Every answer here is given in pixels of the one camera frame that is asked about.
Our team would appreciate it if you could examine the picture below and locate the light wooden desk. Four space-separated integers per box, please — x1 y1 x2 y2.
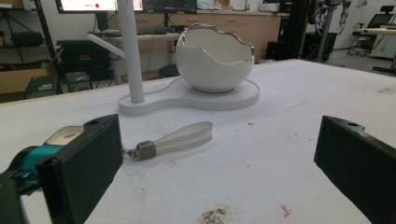
102 32 182 82

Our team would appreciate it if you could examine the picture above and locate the cardboard box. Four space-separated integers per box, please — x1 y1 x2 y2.
0 63 59 96

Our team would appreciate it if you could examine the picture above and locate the black curtain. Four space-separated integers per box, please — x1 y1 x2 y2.
284 0 312 60

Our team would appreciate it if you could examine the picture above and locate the black bag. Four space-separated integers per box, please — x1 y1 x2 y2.
10 31 45 48

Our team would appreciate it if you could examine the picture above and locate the white wrist strap metal clasp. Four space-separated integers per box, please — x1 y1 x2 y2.
122 120 214 161

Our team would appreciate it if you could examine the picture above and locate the dark monitor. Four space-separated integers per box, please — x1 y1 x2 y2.
142 0 198 14

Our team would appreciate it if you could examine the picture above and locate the grey metal stand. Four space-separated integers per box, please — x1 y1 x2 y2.
313 0 340 63

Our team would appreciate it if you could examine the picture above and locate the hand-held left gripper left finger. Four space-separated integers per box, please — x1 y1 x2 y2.
35 113 124 224

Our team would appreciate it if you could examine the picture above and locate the small black box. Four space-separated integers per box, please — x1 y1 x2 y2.
64 71 93 93

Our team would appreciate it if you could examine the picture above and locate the white cable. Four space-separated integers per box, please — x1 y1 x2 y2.
143 77 182 95

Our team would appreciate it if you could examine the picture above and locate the large black equipment case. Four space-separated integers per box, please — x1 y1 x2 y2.
56 39 114 82

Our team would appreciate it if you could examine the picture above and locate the monitor with white screen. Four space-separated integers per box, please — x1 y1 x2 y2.
55 0 144 15

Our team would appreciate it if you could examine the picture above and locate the white stand with pole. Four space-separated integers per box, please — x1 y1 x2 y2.
87 0 261 117

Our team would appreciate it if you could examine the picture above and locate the black computer tower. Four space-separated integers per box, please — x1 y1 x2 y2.
302 32 338 62

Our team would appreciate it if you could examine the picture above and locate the black box with label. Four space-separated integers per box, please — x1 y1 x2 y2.
23 74 62 100

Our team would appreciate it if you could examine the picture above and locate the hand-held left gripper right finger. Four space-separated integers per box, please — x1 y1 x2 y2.
313 115 396 224

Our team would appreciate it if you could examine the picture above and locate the wooden table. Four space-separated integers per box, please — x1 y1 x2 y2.
354 27 396 37

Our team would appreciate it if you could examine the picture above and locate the white eggshell bowl silver rim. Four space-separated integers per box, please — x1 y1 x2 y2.
175 22 256 94

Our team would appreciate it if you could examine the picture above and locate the black round stool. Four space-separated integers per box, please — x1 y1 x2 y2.
159 63 181 78

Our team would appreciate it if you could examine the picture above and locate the black keyboard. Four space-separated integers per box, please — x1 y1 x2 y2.
136 27 170 35

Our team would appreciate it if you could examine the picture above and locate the small black monitor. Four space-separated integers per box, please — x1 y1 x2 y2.
367 12 395 29

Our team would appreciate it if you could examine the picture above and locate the black metal stand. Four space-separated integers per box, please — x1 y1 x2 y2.
32 0 64 94

